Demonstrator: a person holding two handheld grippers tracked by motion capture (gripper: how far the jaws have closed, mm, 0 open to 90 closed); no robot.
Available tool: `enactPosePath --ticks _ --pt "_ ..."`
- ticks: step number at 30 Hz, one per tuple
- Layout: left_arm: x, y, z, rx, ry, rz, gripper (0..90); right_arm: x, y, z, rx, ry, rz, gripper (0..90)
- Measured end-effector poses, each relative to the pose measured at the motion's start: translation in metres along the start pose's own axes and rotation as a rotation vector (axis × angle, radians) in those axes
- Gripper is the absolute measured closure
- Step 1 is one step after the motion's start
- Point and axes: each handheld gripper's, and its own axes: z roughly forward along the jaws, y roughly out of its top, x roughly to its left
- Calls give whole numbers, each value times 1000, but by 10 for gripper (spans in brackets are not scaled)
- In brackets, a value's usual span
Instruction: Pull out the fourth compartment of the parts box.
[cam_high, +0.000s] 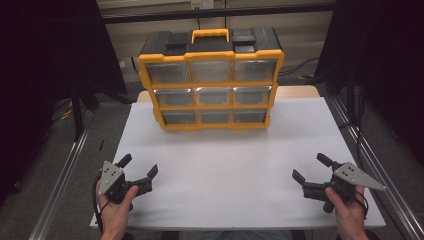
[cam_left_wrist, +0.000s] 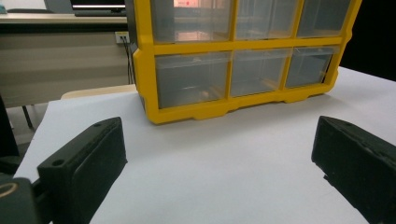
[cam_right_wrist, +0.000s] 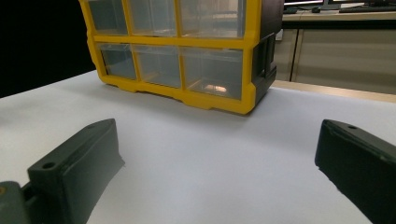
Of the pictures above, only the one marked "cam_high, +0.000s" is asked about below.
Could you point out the person's left hand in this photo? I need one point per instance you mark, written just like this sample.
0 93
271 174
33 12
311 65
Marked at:
115 213

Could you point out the black stand leg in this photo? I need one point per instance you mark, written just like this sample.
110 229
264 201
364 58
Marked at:
78 113

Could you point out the white wall socket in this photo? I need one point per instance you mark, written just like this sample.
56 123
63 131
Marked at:
201 4

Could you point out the black curtain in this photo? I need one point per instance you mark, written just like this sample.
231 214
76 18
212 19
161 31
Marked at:
40 66
383 50

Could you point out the black horizontal bar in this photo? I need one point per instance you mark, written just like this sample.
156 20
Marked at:
166 15

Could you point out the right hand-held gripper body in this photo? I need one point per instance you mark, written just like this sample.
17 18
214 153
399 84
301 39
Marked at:
353 176

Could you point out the small black floor piece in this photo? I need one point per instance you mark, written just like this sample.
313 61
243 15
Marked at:
101 145

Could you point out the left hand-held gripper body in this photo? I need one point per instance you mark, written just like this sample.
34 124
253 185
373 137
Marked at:
115 186

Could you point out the aluminium floor rail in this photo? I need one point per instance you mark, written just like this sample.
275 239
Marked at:
60 186
383 173

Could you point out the white table mat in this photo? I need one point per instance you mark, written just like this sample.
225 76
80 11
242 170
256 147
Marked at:
216 166

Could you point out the set of clear plastic drawers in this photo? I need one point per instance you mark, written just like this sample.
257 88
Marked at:
210 70

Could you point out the yellow and black drawer cabinet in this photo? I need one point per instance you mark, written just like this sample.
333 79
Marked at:
266 40

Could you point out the person's grey trousers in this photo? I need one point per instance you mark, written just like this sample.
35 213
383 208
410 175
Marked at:
233 235

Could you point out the person's right hand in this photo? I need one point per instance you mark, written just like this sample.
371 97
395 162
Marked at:
348 213

